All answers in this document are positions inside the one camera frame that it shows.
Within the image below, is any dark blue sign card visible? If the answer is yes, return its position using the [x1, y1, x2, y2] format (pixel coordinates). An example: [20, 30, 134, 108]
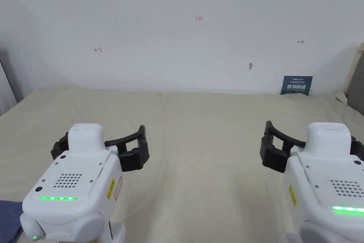
[280, 75, 314, 96]

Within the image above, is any bed with beige sheet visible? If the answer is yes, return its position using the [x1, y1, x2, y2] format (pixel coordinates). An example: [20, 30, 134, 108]
[0, 86, 364, 243]

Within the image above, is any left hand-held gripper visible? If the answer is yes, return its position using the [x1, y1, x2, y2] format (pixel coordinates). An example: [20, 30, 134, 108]
[20, 123, 150, 243]

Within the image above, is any dark blue garment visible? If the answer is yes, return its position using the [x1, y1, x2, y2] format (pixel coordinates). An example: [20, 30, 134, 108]
[0, 200, 25, 243]

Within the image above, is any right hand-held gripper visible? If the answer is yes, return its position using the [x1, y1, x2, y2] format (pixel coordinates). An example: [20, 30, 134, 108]
[261, 120, 364, 243]

